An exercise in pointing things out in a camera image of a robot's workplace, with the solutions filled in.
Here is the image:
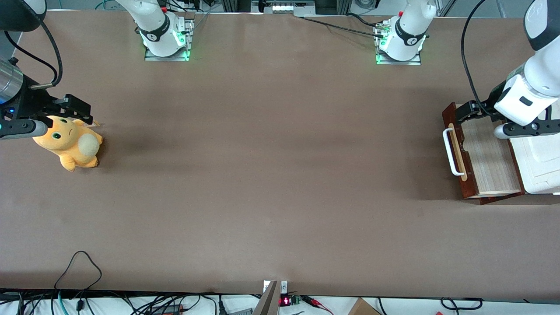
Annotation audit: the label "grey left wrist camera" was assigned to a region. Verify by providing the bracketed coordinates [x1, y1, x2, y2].
[493, 119, 560, 140]

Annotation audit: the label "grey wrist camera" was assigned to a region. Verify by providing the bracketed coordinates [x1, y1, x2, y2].
[493, 119, 560, 140]
[0, 118, 49, 140]

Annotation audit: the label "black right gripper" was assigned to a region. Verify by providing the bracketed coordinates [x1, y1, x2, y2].
[12, 73, 94, 127]

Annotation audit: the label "long black table cable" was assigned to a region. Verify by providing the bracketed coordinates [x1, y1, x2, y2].
[302, 16, 386, 37]

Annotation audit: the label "small metal bracket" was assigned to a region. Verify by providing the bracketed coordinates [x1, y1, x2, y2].
[262, 280, 289, 294]

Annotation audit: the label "brown wooden drawer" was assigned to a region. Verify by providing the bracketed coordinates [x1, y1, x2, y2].
[441, 101, 524, 200]

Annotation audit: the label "flat looped black cable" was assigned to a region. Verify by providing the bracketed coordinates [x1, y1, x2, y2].
[439, 297, 484, 311]

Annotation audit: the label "orange plush toy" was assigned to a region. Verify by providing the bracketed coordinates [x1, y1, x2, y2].
[32, 115, 104, 172]

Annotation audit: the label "white drawer handle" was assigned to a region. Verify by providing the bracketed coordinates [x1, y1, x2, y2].
[442, 127, 466, 177]

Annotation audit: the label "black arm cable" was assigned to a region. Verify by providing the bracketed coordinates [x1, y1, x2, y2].
[460, 0, 500, 118]
[3, 21, 63, 90]

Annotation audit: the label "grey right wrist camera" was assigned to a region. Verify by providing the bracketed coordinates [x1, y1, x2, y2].
[0, 118, 49, 140]

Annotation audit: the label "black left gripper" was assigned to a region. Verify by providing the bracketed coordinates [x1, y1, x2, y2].
[455, 80, 511, 125]

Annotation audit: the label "white power strip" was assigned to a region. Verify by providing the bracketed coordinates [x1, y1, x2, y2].
[262, 1, 316, 14]

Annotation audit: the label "black power adapter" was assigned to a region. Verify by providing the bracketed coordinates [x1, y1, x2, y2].
[150, 304, 185, 315]

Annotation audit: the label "wooden board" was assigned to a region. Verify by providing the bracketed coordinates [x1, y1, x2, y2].
[251, 280, 280, 315]

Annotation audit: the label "white and brown drawer cabinet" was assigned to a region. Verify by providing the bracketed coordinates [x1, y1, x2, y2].
[479, 131, 560, 205]

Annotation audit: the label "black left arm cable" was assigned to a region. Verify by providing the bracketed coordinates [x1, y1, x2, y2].
[460, 0, 500, 118]

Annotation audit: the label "red black clip leads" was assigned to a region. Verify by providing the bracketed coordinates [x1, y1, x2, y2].
[301, 296, 334, 314]

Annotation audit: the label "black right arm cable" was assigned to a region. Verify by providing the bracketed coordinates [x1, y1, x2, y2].
[3, 21, 63, 90]

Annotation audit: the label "brown cardboard box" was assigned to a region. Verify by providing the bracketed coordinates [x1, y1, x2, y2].
[347, 297, 382, 315]

